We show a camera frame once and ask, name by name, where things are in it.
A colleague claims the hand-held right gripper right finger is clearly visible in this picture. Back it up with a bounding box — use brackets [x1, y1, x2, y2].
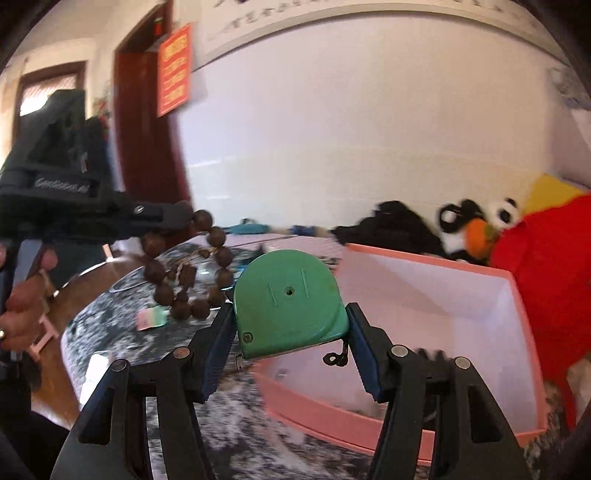
[345, 302, 532, 480]

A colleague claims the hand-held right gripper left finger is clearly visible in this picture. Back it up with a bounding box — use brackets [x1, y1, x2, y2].
[50, 302, 238, 480]

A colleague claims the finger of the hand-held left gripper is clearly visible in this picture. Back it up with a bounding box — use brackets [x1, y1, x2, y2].
[113, 200, 195, 238]

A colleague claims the pink plastic box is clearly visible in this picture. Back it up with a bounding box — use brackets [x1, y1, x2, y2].
[253, 243, 548, 464]

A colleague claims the brown wooden bead bracelet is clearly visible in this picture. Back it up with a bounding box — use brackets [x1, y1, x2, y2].
[141, 209, 235, 321]

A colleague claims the green tape measure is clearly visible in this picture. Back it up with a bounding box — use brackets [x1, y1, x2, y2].
[232, 249, 349, 361]

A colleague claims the marble patterned desktop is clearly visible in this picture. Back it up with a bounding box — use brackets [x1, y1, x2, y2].
[60, 233, 571, 480]

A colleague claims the person's left hand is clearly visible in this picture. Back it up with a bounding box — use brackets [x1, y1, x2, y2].
[0, 242, 60, 354]

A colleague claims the pastel eraser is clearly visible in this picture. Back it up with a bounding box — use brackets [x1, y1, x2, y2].
[137, 307, 168, 330]

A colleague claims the dark wooden door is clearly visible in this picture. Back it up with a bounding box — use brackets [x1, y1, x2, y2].
[112, 0, 192, 208]

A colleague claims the black white penguin plush toy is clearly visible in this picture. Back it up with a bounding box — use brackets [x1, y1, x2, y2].
[332, 198, 522, 265]

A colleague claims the red plush toy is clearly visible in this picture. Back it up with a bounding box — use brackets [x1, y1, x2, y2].
[489, 173, 591, 432]

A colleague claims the red wall notice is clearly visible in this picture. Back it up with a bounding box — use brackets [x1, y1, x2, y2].
[156, 23, 193, 117]

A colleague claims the white wall banner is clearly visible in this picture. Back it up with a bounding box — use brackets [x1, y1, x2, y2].
[196, 0, 561, 70]

